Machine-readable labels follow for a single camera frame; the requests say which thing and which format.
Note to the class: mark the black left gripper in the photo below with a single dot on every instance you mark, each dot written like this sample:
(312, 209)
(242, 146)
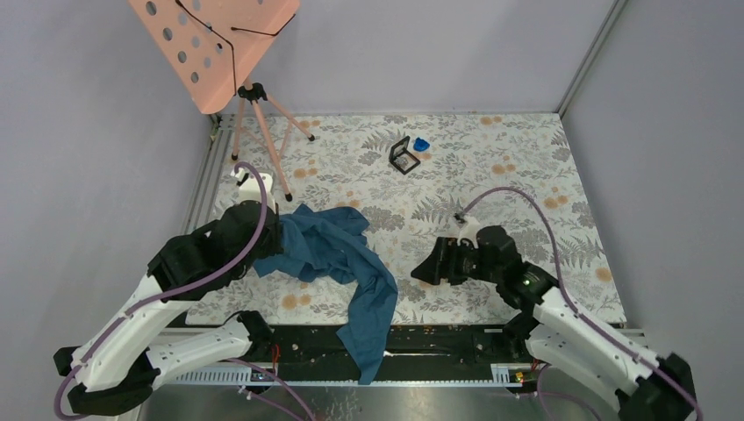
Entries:
(276, 245)

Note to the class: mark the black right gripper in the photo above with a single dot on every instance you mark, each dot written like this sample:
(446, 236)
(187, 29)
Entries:
(442, 262)

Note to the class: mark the blue shirt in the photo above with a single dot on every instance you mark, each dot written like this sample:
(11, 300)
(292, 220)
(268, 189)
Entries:
(332, 243)

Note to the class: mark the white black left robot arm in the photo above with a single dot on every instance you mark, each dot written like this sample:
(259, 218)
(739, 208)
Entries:
(120, 368)

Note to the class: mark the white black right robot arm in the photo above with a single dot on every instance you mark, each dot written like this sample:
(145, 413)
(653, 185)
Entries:
(635, 381)

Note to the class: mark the black square brooch box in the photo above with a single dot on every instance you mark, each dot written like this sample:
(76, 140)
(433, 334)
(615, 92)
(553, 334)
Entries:
(401, 159)

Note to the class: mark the small blue brooch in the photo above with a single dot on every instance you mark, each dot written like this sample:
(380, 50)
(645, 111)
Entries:
(421, 145)

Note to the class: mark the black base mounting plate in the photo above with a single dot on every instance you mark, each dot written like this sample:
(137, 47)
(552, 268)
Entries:
(409, 347)

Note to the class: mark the floral patterned table mat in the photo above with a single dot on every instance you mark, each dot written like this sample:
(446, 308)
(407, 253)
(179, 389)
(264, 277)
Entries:
(511, 170)

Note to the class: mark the pink music stand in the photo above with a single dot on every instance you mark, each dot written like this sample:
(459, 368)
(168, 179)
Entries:
(213, 47)

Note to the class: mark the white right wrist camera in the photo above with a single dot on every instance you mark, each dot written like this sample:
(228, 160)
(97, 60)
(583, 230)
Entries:
(468, 227)

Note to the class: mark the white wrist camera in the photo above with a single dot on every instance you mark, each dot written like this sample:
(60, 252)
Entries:
(248, 188)
(468, 227)

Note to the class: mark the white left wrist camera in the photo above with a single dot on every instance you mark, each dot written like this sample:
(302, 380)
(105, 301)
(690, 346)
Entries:
(248, 188)

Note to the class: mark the white slotted cable duct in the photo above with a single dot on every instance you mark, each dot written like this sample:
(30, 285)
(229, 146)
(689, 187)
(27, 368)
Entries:
(240, 375)

